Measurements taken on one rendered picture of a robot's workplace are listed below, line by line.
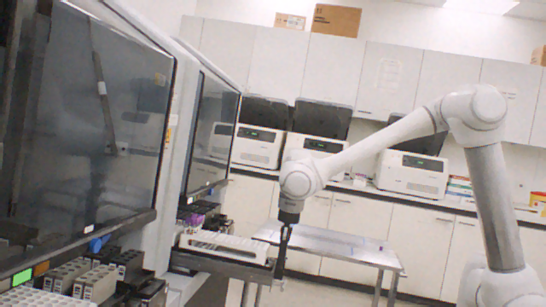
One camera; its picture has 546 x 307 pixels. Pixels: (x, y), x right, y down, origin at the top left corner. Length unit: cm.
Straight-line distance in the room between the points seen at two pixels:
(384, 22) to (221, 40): 160
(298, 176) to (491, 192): 55
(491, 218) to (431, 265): 261
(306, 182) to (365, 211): 261
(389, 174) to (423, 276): 91
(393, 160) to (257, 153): 117
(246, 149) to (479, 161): 269
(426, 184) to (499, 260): 246
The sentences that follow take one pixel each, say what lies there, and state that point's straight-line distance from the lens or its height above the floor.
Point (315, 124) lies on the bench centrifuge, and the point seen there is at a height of 138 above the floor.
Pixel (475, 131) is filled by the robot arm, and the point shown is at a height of 135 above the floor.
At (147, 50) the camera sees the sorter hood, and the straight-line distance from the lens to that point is 102.
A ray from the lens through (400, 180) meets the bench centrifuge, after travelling 381.
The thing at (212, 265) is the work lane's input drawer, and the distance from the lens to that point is 149.
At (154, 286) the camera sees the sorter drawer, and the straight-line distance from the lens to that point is 119.
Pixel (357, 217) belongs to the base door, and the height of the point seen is 64.
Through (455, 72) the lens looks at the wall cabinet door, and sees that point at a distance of 422.
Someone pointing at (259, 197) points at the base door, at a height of 65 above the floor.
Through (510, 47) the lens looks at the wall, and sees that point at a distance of 478.
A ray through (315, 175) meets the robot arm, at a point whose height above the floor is 115.
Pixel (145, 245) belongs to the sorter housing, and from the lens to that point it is 127.
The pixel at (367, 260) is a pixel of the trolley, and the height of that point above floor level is 82.
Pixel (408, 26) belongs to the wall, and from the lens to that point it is 457.
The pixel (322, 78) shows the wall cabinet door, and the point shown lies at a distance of 406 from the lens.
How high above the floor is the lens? 126
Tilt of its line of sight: 3 degrees down
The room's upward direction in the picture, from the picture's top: 10 degrees clockwise
